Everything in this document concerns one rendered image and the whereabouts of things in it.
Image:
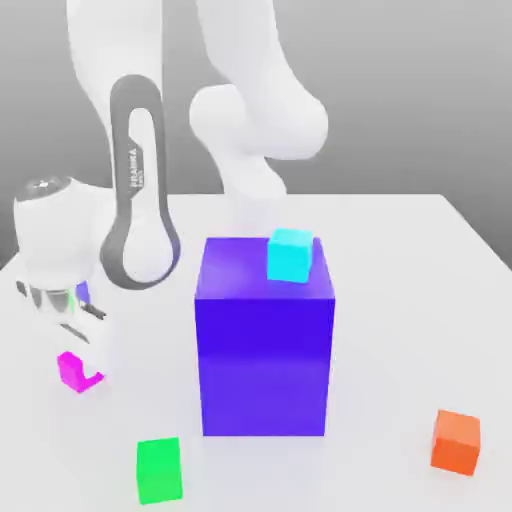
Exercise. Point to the small cyan cube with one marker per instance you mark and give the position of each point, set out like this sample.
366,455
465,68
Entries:
288,256

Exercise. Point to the small green cube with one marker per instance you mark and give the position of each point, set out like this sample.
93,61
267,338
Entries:
159,471

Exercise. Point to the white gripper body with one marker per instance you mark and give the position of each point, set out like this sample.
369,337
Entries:
90,340

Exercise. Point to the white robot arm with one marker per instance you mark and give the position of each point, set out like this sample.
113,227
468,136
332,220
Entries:
248,104

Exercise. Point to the large purple box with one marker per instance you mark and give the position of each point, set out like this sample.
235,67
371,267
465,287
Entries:
262,352

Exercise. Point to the small orange cube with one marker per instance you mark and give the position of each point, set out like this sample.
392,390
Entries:
456,443

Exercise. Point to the small magenta cube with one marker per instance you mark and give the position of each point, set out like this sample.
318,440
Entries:
71,372

